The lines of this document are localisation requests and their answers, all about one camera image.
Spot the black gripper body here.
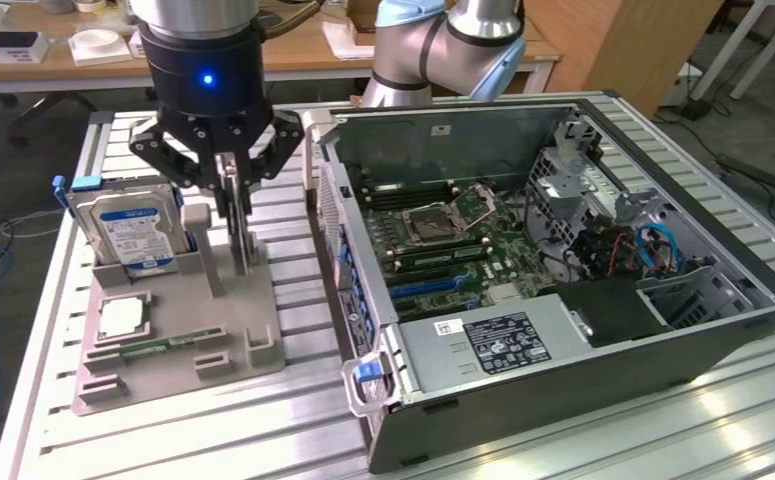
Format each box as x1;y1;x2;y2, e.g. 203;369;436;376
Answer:
139;25;277;157

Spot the green graphics card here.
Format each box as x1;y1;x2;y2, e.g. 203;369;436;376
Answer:
215;152;260;279

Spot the wooden desk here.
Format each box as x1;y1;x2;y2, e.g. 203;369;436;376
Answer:
0;0;155;96
264;0;562;109

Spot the hard disk with blue caddy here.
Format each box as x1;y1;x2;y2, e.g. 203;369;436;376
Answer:
53;172;194;279

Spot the white square dish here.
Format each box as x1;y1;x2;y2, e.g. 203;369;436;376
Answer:
67;28;134;68

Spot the white paper stack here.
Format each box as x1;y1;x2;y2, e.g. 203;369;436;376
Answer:
322;19;380;62

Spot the CPU socket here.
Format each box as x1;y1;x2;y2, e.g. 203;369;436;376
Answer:
405;203;460;246

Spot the brown cardboard box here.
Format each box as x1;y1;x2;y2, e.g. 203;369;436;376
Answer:
346;0;381;34

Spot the black and white box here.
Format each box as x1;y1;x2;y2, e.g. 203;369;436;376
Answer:
0;30;50;65

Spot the metal socket cover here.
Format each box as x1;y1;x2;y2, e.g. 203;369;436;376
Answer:
452;182;501;221

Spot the grey parts rack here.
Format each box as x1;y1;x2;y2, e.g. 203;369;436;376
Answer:
70;202;290;419

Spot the silver CPU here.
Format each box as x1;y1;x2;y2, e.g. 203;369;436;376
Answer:
98;297;153;337

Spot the blue expansion slot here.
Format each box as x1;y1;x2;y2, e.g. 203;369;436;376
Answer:
386;278;468;300

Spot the green RAM stick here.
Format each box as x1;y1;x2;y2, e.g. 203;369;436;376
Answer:
114;333;223;357

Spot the green motherboard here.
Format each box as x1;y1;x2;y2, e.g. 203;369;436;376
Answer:
357;164;566;324

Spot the tall metal disk bay cage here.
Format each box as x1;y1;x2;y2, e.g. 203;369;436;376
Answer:
525;147;629;251

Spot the grey power supply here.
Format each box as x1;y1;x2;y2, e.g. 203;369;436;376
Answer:
397;292;596;394

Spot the wooden cabinet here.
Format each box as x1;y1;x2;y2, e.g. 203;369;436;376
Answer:
525;0;728;117

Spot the black floor box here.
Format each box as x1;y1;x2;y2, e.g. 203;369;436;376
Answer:
675;98;713;122

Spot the black open PC case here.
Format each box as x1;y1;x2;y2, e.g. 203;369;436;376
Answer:
301;89;775;475

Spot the low metal disk bay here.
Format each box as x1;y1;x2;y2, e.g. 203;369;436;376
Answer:
634;263;757;332

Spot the dark chair base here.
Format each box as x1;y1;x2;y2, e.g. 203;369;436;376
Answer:
713;149;775;211

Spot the red wire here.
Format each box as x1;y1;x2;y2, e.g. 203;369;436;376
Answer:
612;230;632;275

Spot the blue wire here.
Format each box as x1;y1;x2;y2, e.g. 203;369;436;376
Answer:
634;223;688;279

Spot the white table frame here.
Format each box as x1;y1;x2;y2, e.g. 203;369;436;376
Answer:
689;0;775;137

